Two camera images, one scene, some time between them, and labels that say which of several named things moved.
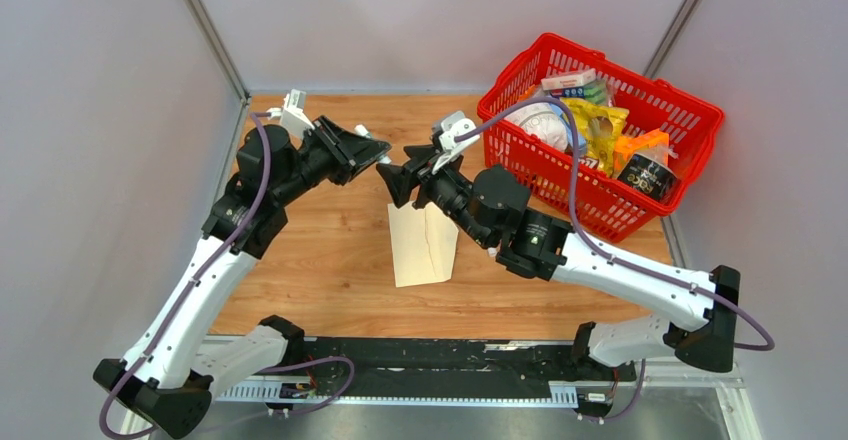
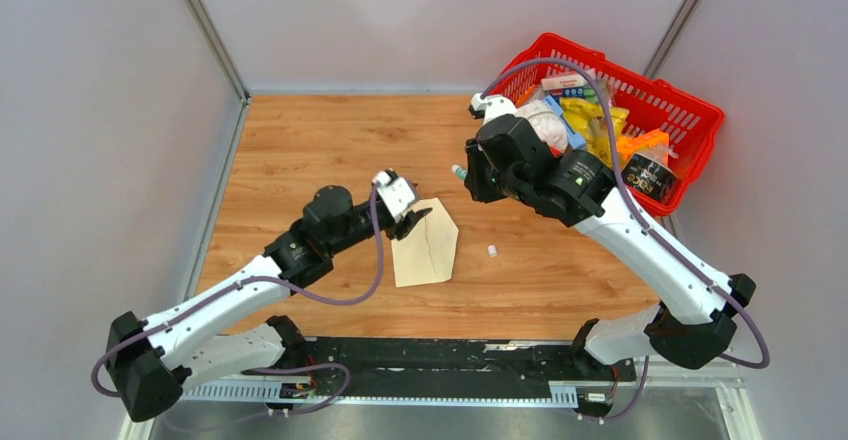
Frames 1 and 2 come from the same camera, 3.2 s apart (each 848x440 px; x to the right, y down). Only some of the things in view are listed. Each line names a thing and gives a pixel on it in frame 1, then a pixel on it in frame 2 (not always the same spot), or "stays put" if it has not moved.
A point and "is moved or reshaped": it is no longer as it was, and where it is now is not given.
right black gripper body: [444, 188] to [489, 186]
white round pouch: [543, 121] stays put
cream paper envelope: [424, 243] stays put
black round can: [650, 176] stays put
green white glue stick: [361, 130] is moved or reshaped
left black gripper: [350, 153] to [410, 219]
